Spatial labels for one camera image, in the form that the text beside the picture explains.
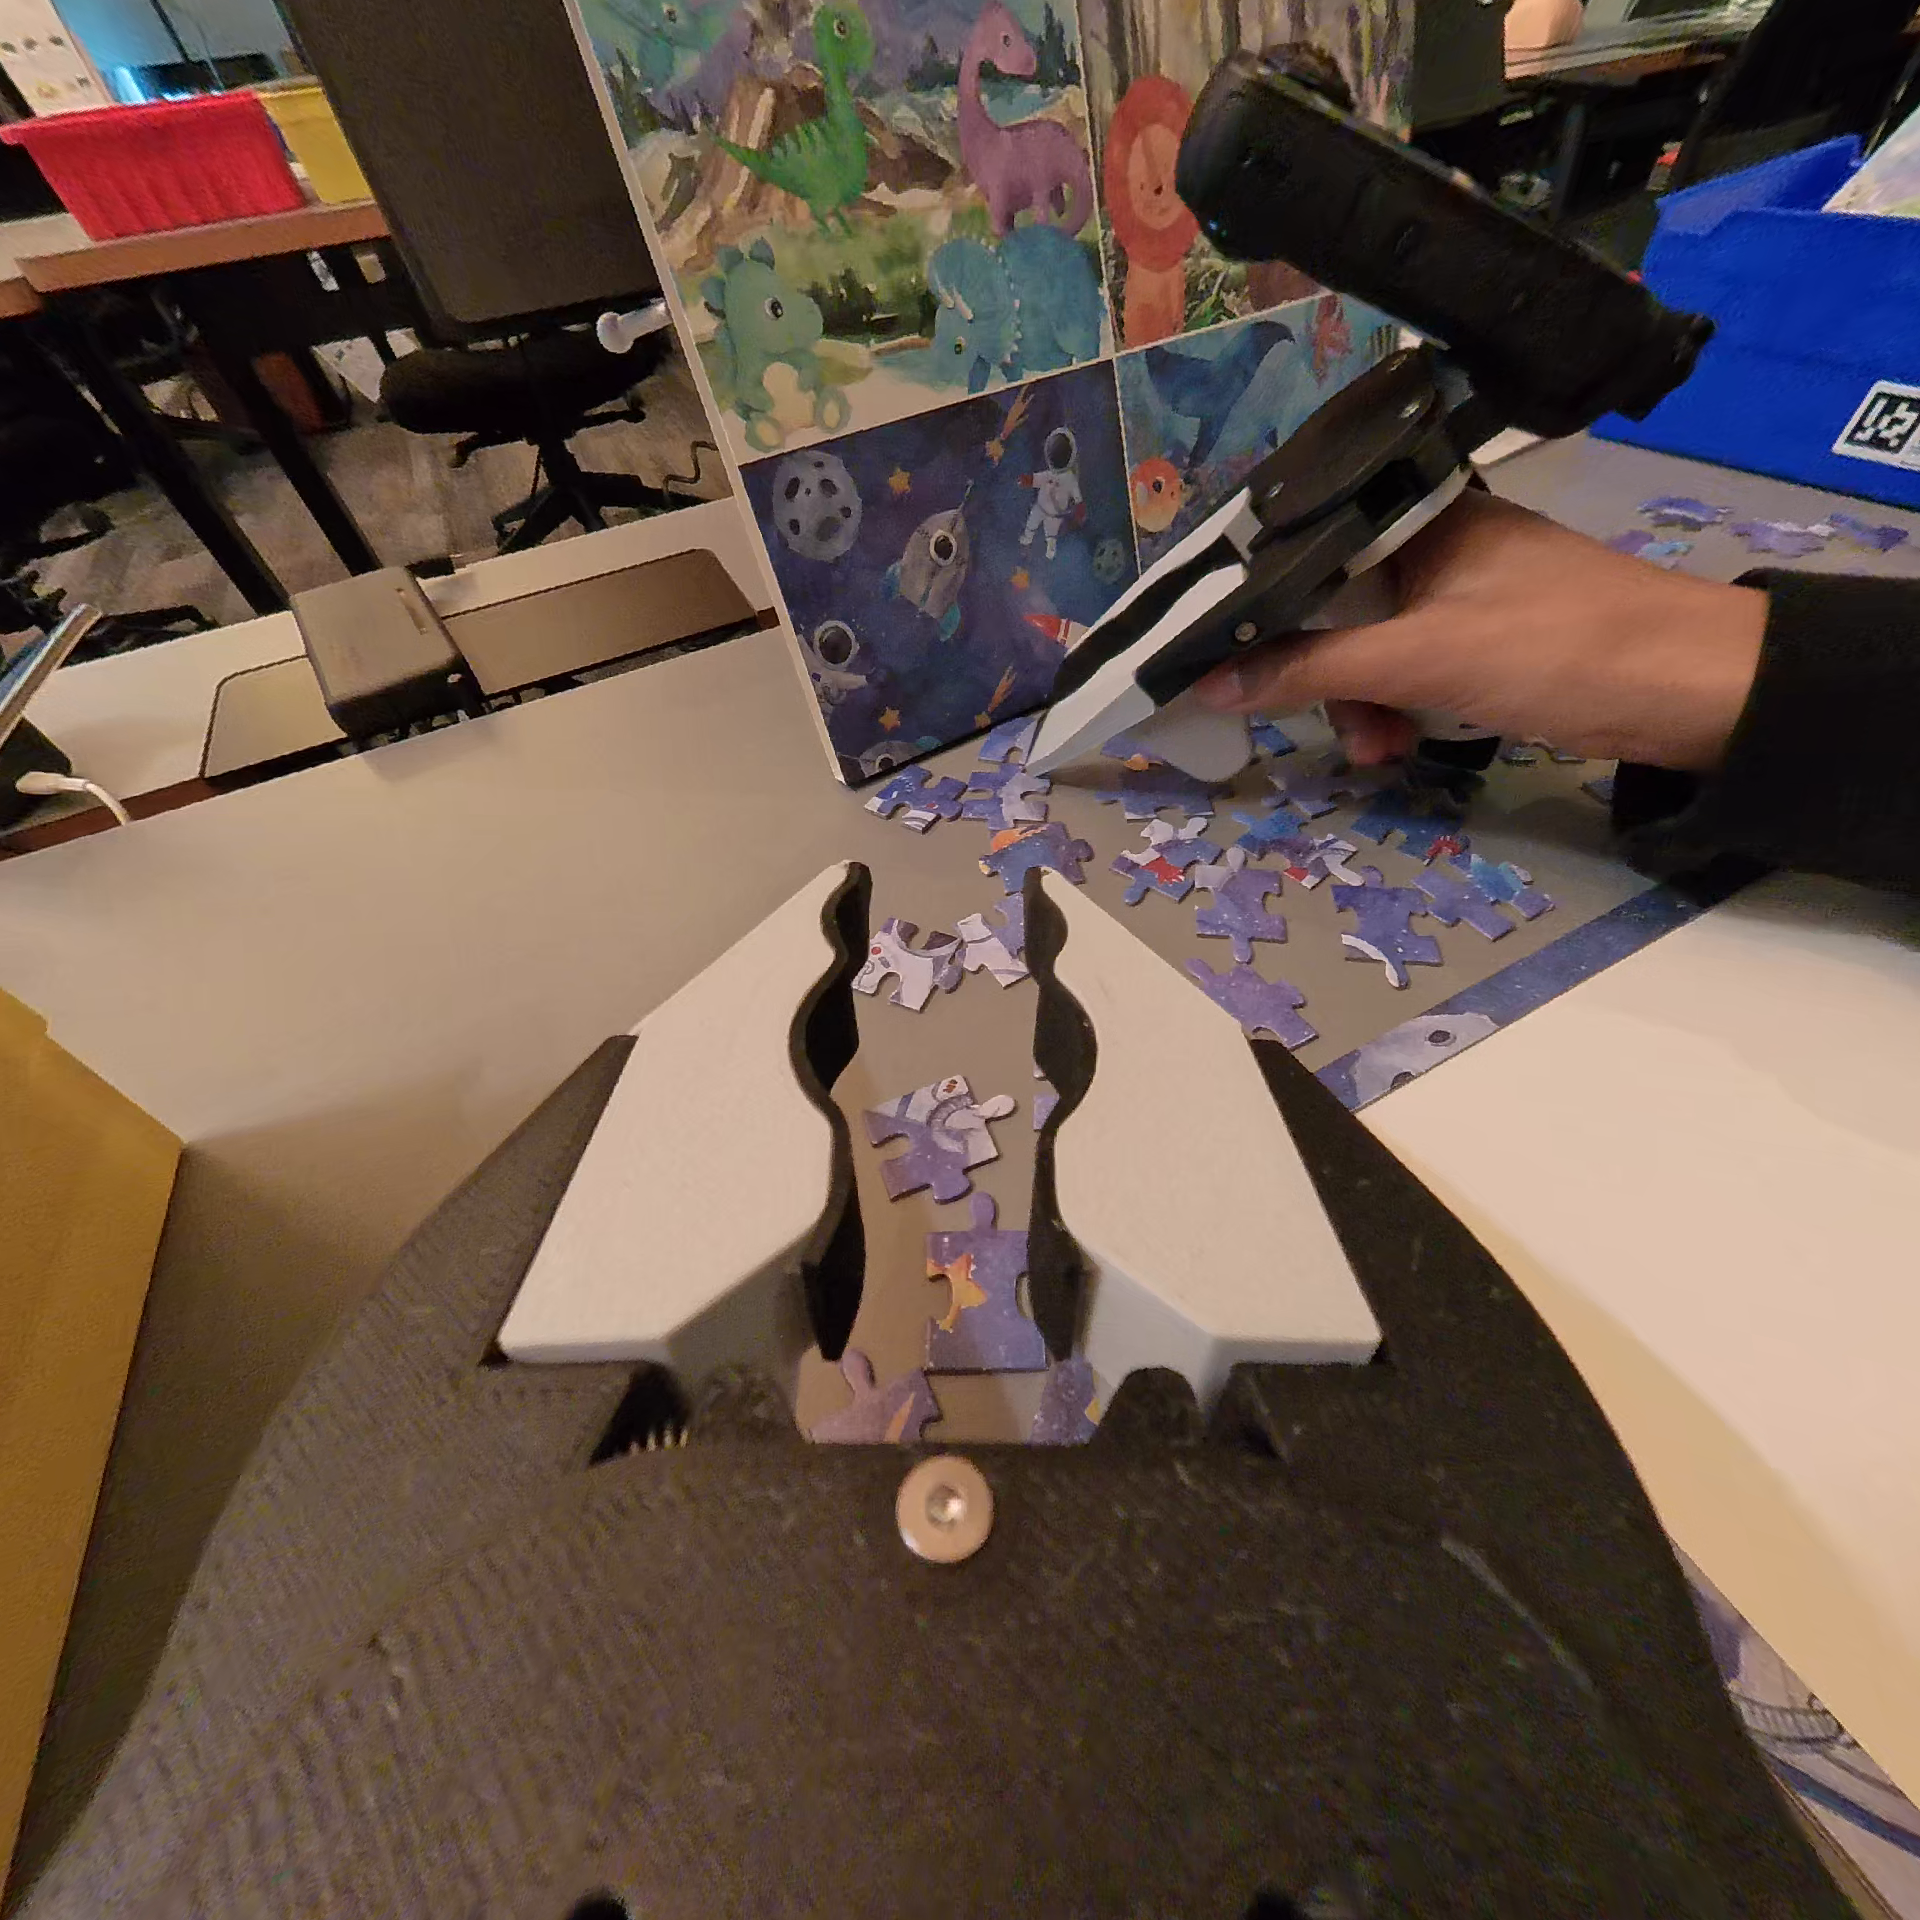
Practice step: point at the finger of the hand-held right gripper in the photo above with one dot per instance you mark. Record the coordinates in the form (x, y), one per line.
(1106, 714)
(1162, 579)

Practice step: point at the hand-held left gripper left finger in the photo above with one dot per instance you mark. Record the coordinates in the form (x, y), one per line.
(673, 1170)

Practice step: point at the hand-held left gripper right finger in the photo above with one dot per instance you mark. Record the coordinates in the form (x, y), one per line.
(1202, 1187)

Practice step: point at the blue jigsaw puzzle pieces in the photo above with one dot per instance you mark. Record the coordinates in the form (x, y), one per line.
(1387, 920)

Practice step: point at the person's right forearm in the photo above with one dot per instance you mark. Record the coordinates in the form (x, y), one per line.
(1831, 722)

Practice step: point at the person's right hand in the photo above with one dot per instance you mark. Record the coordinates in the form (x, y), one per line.
(1546, 644)

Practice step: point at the illustrated puzzle box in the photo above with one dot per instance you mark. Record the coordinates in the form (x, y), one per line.
(928, 572)

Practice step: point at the blue plastic bin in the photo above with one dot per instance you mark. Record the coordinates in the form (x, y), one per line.
(1723, 329)

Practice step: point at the white blue-bordered puzzle tray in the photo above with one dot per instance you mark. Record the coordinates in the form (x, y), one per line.
(1650, 1200)

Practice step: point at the white microphone on stand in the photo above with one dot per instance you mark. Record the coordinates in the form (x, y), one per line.
(626, 328)

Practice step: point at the yellow plastic bin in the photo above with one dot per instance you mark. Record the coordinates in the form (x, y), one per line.
(76, 1350)
(322, 144)

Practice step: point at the dark metal-edged device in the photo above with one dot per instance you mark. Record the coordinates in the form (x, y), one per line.
(30, 751)

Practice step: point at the black office chair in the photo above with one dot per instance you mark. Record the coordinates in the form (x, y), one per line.
(481, 151)

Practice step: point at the brown wooden desk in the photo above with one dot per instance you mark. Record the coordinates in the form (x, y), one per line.
(193, 247)

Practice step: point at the red plastic bin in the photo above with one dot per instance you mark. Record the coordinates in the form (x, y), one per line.
(151, 164)

